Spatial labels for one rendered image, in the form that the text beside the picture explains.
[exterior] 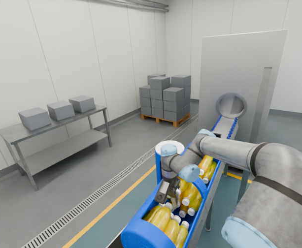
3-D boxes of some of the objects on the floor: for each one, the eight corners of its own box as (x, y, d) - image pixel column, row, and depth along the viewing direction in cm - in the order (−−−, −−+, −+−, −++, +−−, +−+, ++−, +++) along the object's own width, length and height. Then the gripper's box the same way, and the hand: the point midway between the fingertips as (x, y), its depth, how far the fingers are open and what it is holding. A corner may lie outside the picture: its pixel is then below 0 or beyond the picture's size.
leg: (211, 228, 194) (216, 186, 168) (209, 232, 190) (214, 190, 164) (205, 225, 197) (210, 184, 171) (204, 230, 193) (208, 188, 167)
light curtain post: (241, 208, 215) (272, 67, 145) (240, 211, 210) (272, 68, 140) (236, 206, 218) (263, 67, 148) (235, 209, 213) (263, 68, 143)
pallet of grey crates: (190, 116, 494) (191, 75, 445) (176, 127, 438) (176, 80, 389) (156, 110, 564) (154, 73, 515) (141, 118, 508) (137, 77, 459)
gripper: (185, 171, 82) (184, 201, 91) (162, 164, 89) (164, 193, 98) (178, 182, 76) (178, 214, 85) (154, 173, 82) (157, 204, 91)
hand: (168, 205), depth 89 cm, fingers open, 5 cm apart
